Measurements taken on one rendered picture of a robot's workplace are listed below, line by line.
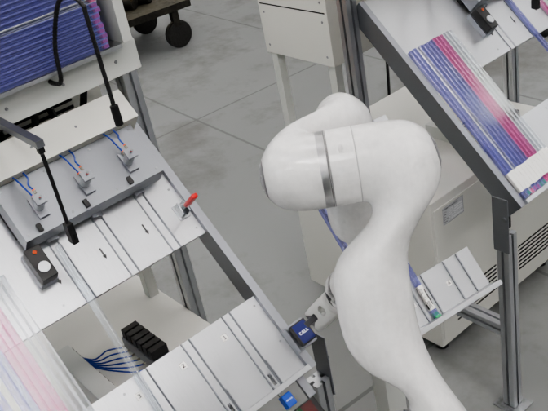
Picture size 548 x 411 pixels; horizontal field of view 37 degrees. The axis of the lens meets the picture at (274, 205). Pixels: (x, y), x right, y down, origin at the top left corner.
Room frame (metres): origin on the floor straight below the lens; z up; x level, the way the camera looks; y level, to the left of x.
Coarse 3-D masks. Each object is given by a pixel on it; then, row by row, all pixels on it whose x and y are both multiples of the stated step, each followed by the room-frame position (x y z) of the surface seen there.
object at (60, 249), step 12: (60, 252) 1.45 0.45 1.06; (72, 264) 1.43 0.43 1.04; (84, 288) 1.39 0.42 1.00; (96, 312) 1.36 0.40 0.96; (108, 324) 1.34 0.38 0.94; (108, 336) 1.32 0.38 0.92; (120, 348) 1.30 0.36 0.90; (132, 360) 1.28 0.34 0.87; (132, 372) 1.26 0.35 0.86; (144, 384) 1.24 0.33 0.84; (156, 408) 1.21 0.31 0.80
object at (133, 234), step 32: (160, 192) 1.62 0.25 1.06; (0, 224) 1.49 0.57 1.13; (96, 224) 1.53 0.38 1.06; (128, 224) 1.54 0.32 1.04; (160, 224) 1.56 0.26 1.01; (192, 224) 1.57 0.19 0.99; (0, 256) 1.43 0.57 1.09; (96, 256) 1.47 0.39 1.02; (128, 256) 1.48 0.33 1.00; (160, 256) 1.49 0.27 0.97; (32, 288) 1.39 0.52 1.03; (64, 288) 1.40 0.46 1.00; (96, 288) 1.41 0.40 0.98
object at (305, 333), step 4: (296, 324) 1.37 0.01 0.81; (300, 324) 1.37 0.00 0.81; (292, 328) 1.36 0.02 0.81; (296, 328) 1.36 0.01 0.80; (300, 328) 1.37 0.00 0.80; (304, 328) 1.37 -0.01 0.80; (308, 328) 1.37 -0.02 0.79; (296, 332) 1.36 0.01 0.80; (300, 332) 1.36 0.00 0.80; (304, 332) 1.36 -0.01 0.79; (308, 332) 1.36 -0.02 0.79; (312, 332) 1.36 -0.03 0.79; (300, 336) 1.35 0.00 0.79; (304, 336) 1.35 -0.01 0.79; (308, 336) 1.35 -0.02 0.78; (312, 336) 1.35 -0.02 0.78; (304, 340) 1.34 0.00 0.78; (308, 340) 1.35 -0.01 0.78
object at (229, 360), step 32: (224, 320) 1.39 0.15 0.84; (256, 320) 1.40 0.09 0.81; (192, 352) 1.32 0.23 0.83; (224, 352) 1.33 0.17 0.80; (256, 352) 1.34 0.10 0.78; (288, 352) 1.35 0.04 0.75; (128, 384) 1.25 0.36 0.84; (160, 384) 1.26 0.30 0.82; (192, 384) 1.27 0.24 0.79; (224, 384) 1.28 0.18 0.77; (256, 384) 1.29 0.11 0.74
